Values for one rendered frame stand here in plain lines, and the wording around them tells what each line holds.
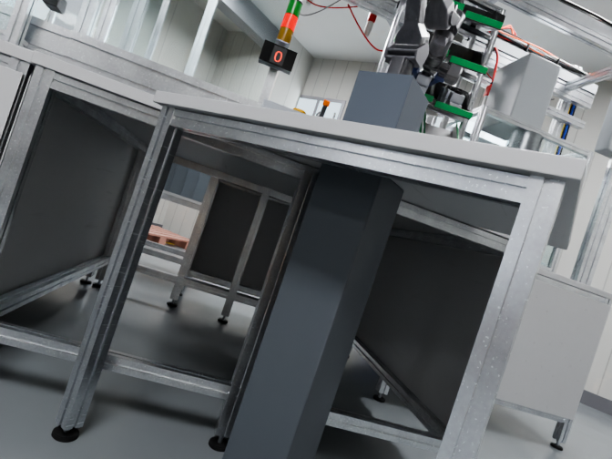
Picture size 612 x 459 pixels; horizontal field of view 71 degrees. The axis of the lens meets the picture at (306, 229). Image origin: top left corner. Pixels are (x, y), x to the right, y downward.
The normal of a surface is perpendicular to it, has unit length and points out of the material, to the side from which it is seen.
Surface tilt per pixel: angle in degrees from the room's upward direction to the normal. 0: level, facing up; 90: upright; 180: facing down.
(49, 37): 90
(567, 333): 90
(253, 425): 90
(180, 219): 90
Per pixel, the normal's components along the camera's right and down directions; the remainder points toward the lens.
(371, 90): -0.49, -0.18
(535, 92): 0.18, 0.05
